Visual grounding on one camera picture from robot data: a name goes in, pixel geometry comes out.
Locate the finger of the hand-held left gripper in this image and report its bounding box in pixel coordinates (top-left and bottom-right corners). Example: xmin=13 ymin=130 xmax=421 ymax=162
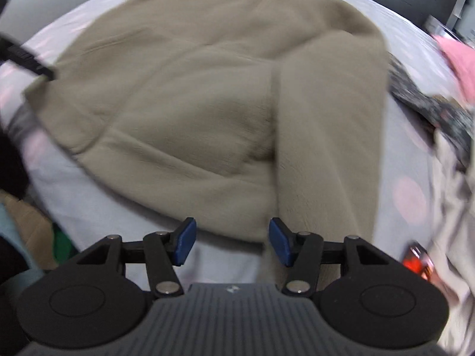
xmin=33 ymin=59 xmax=57 ymax=81

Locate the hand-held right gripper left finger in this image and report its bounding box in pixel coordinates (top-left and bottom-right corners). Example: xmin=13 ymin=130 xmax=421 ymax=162
xmin=76 ymin=217 xmax=197 ymax=298

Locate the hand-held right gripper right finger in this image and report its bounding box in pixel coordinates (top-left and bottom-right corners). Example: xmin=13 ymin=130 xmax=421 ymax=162
xmin=269 ymin=217 xmax=399 ymax=298

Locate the beige fleece sweater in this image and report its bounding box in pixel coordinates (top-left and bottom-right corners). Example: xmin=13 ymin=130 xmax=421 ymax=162
xmin=24 ymin=0 xmax=391 ymax=286

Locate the green cloth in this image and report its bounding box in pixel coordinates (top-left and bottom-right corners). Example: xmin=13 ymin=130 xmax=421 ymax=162
xmin=51 ymin=222 xmax=79 ymax=265

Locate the red shiny object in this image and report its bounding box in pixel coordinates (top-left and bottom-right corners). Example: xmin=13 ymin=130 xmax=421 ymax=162
xmin=402 ymin=242 xmax=438 ymax=287

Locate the tan cloth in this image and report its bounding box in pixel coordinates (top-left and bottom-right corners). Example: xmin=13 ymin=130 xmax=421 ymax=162
xmin=5 ymin=195 xmax=58 ymax=269

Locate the light blue cloth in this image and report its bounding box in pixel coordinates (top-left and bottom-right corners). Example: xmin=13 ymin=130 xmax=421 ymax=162
xmin=0 ymin=203 xmax=46 ymax=290

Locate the pink dotted bed sheet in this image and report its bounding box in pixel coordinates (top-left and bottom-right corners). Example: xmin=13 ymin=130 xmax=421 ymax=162
xmin=0 ymin=0 xmax=475 ymax=305

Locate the cream cloth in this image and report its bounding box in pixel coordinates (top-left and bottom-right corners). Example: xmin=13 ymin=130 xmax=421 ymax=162
xmin=427 ymin=130 xmax=475 ymax=355

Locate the dark floral patterned cloth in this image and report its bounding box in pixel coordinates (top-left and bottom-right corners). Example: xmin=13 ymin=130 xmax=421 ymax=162
xmin=388 ymin=54 xmax=475 ymax=169

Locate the pink cloth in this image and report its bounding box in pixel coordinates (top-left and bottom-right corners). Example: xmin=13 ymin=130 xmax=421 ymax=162
xmin=433 ymin=35 xmax=475 ymax=105

